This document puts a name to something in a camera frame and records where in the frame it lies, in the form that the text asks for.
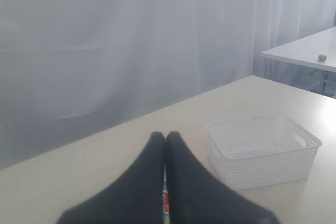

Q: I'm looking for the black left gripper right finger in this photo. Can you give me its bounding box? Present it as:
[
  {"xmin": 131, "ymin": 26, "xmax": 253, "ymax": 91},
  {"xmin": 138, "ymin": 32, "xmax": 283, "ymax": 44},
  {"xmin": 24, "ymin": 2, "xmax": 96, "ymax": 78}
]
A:
[{"xmin": 165, "ymin": 132, "xmax": 279, "ymax": 223}]

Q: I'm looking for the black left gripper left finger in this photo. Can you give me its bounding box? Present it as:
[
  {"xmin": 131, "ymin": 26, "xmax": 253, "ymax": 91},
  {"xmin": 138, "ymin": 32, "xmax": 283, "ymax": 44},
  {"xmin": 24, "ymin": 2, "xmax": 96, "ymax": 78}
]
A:
[{"xmin": 57, "ymin": 132, "xmax": 165, "ymax": 223}]

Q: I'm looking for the blue chips bag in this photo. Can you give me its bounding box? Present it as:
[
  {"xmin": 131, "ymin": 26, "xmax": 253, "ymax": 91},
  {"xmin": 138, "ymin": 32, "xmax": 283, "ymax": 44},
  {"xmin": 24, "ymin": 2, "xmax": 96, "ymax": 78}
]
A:
[{"xmin": 162, "ymin": 167, "xmax": 171, "ymax": 224}]

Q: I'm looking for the white perforated plastic basket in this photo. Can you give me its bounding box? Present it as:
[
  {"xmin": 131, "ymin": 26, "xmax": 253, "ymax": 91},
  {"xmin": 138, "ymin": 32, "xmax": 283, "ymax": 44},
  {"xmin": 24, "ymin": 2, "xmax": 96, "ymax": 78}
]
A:
[{"xmin": 205, "ymin": 115, "xmax": 322, "ymax": 190}]

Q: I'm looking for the white background table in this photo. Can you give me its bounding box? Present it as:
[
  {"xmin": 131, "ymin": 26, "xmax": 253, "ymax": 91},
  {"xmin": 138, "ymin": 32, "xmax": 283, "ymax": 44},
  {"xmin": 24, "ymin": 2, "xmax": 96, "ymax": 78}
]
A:
[{"xmin": 261, "ymin": 27, "xmax": 335, "ymax": 84}]

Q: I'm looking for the small object on background table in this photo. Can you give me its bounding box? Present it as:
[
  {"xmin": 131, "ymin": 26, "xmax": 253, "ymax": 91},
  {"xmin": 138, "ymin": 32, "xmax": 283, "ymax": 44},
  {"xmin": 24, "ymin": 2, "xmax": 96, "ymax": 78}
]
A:
[{"xmin": 318, "ymin": 54, "xmax": 327, "ymax": 62}]

